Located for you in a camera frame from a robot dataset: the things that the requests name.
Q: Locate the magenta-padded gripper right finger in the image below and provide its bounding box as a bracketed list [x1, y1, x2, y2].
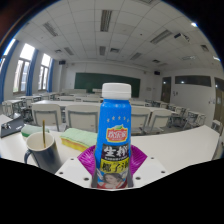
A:
[126, 144, 167, 190]

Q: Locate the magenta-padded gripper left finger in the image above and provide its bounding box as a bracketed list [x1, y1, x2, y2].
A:
[54, 144, 99, 190]

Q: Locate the blue drink bottle white cap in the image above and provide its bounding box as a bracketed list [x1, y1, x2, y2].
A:
[90, 82, 134, 190]

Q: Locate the green and yellow sponge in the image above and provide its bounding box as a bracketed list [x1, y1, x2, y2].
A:
[59, 127, 99, 153]

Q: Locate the dark blue mug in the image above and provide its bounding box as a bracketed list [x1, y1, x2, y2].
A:
[23, 131, 63, 175]

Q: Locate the group of classroom chairs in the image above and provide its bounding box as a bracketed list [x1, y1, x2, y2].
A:
[1, 88, 224, 138]

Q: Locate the gold stirring stick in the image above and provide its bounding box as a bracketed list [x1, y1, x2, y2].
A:
[41, 119, 47, 149]

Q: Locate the dark door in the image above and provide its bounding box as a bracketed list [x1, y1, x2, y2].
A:
[160, 76, 172, 104]

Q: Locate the green chalkboard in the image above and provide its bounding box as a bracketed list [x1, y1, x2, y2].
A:
[73, 72, 141, 99]

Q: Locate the black folder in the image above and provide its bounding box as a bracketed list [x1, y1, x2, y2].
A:
[0, 114, 25, 139]

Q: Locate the blue curtain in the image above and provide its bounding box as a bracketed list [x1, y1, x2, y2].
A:
[47, 58, 55, 93]
[0, 38, 18, 104]
[25, 49, 39, 97]

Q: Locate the bright window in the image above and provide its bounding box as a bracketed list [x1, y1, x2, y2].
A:
[37, 53, 52, 92]
[12, 43, 36, 94]

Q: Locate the group of ceiling lights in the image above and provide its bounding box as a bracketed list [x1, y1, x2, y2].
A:
[41, 0, 221, 64]

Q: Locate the dark wide wall window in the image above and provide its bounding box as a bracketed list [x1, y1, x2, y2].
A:
[174, 75, 212, 88]

